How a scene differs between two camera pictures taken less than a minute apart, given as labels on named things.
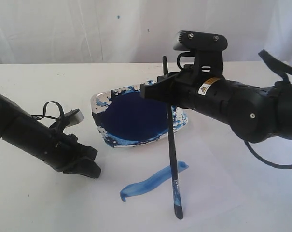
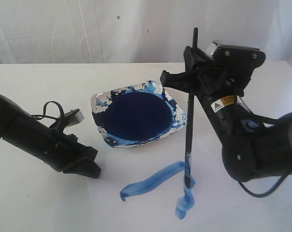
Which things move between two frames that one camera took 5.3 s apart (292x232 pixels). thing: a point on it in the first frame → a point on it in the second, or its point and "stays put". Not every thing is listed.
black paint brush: x=177 y=205 → x=190 y=121
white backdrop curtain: x=120 y=32 stays put
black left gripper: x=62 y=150 stays put
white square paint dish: x=123 y=119 stays put
